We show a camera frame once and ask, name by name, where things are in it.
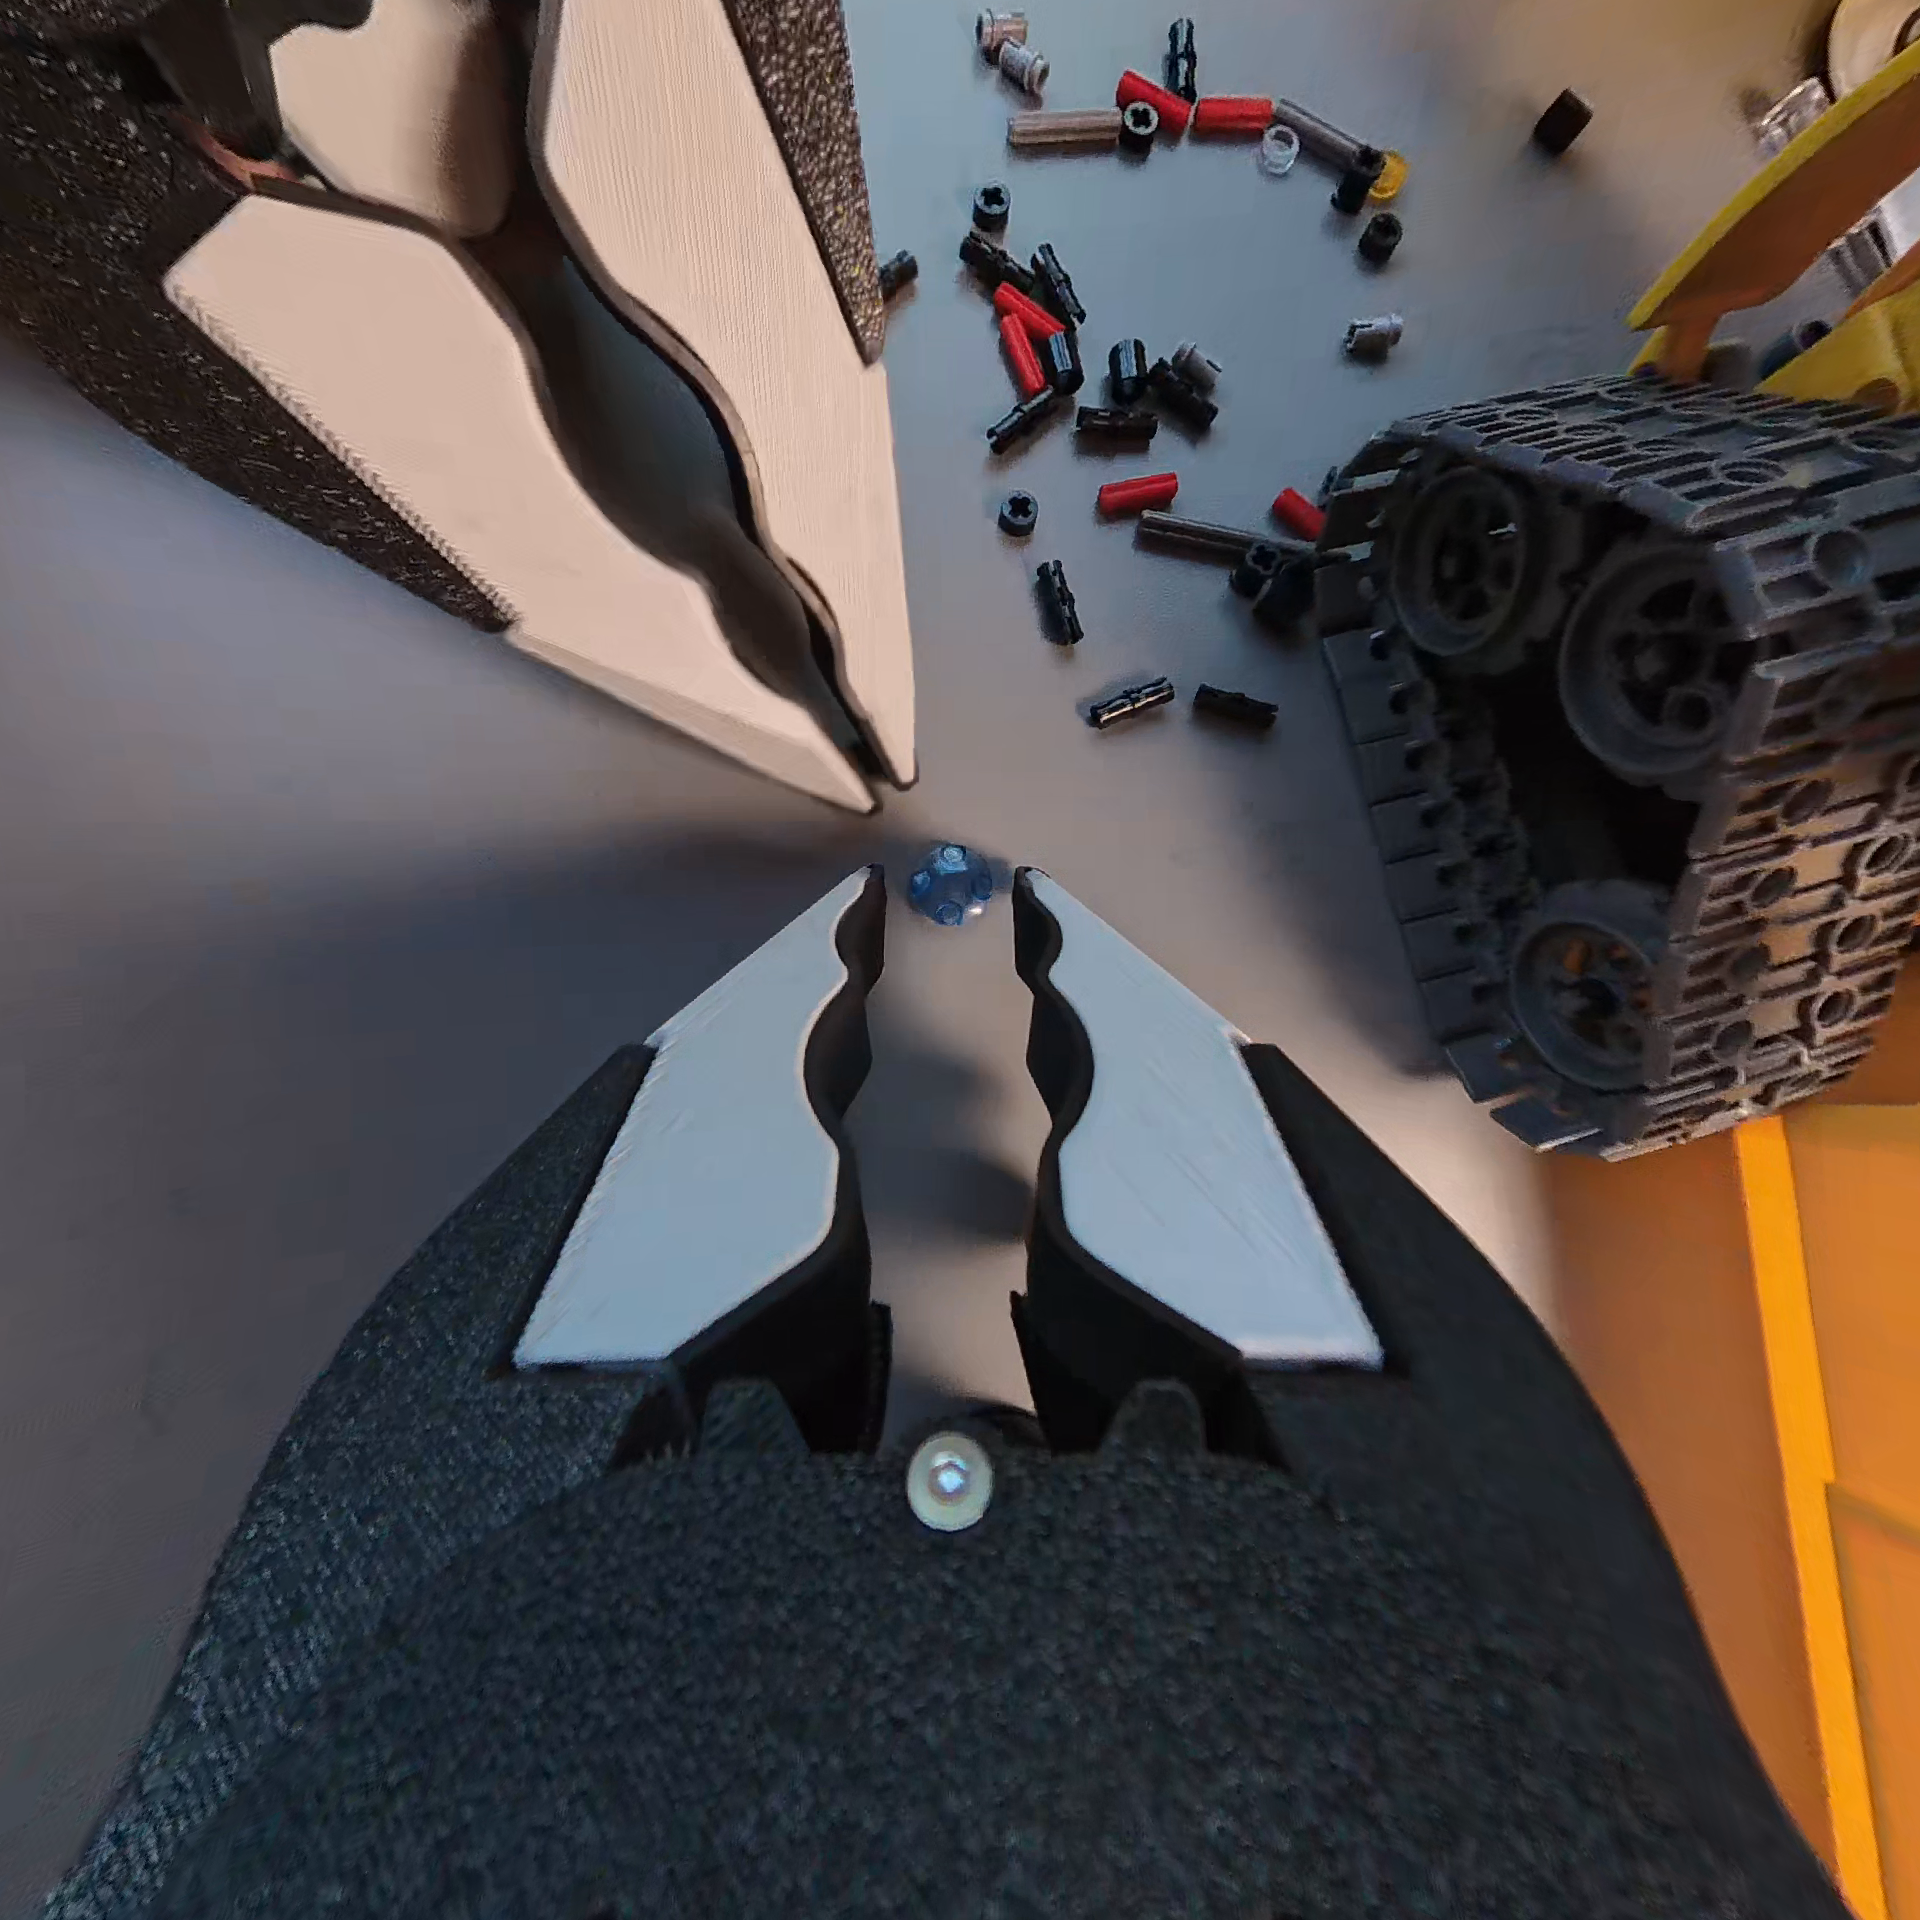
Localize yellow tracked toy robot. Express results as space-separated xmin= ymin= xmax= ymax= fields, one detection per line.
xmin=1315 ymin=45 xmax=1920 ymax=1162

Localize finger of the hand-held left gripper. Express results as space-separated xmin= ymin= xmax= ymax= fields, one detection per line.
xmin=160 ymin=190 xmax=879 ymax=817
xmin=527 ymin=0 xmax=922 ymax=791

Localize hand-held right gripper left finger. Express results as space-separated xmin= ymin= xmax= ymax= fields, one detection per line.
xmin=511 ymin=864 xmax=888 ymax=1383

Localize yellow parts tray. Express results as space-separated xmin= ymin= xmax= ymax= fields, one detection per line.
xmin=1544 ymin=1022 xmax=1920 ymax=1920

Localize printed paper sheets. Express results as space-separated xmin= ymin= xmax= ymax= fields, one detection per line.
xmin=1756 ymin=0 xmax=1920 ymax=137

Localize pile of small pins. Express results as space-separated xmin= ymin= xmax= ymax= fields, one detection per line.
xmin=871 ymin=0 xmax=1592 ymax=736

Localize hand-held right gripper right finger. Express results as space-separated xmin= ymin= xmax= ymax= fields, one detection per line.
xmin=1012 ymin=870 xmax=1388 ymax=1376

